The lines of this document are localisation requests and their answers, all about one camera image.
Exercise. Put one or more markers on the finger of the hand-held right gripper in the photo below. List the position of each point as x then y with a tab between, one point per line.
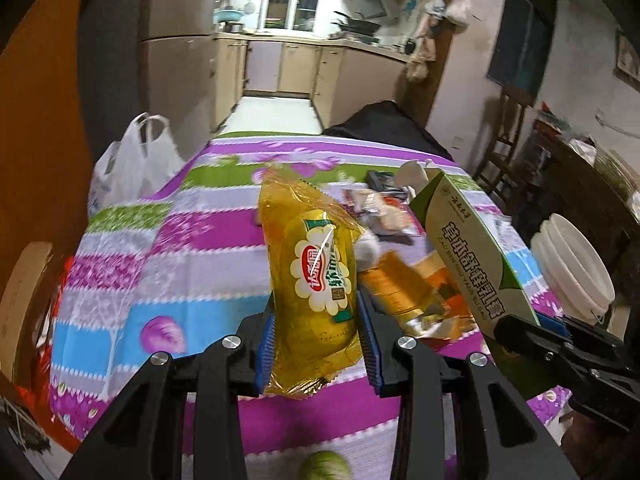
552	324
525	335

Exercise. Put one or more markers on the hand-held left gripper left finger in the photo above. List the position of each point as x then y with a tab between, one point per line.
265	355

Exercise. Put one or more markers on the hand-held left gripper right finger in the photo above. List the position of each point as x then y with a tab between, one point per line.
370	345

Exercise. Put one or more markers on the white plastic bucket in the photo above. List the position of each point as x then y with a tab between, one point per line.
575	270

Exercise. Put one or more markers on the gold orange wrapper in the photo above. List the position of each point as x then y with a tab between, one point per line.
400	285

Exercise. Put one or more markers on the yellow snack packet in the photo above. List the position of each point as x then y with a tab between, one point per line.
315	270

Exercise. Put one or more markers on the green white carton box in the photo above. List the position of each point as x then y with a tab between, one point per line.
465	245

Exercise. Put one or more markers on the crumpled white tissue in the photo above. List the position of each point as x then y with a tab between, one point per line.
367	252

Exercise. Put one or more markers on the clear red snack packet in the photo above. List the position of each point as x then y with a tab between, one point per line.
385	215

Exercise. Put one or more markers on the colourful striped tablecloth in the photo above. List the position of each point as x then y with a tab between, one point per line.
200	240

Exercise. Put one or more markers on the dark wooden table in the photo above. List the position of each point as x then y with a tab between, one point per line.
585	195

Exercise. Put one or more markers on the woven basket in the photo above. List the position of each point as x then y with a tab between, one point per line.
617	172

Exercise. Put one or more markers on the small black box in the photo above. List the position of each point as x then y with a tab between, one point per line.
382	180

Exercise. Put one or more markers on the wooden chair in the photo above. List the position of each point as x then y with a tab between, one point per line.
505	160

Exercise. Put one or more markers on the crumpled white paper cup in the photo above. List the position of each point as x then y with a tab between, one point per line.
412	175

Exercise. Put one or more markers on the white bag on table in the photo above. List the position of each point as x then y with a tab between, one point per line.
582	147

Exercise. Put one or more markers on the pile of folded clothes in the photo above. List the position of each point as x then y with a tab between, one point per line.
555	120

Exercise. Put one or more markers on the black fabric bag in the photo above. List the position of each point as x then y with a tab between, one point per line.
385	125

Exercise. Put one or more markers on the white plastic shopping bag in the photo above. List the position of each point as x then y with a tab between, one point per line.
130	170

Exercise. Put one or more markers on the cardboard box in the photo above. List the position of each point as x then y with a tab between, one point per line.
25	285

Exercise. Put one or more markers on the dark blue window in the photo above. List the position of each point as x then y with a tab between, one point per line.
520	40

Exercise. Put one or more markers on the beige kitchen base cabinets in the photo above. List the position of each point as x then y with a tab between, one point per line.
295	65

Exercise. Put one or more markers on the hanging beige bags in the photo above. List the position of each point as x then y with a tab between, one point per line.
422	50

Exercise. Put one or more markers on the grey refrigerator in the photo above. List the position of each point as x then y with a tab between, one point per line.
175	60

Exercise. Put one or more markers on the black wok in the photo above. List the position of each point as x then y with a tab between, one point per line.
357	25

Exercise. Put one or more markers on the hanging white plastic bag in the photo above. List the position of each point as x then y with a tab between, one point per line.
459	9

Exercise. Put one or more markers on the teal basin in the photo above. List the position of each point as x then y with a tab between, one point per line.
229	14

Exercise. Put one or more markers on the framed wall picture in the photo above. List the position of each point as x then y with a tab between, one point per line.
627	55

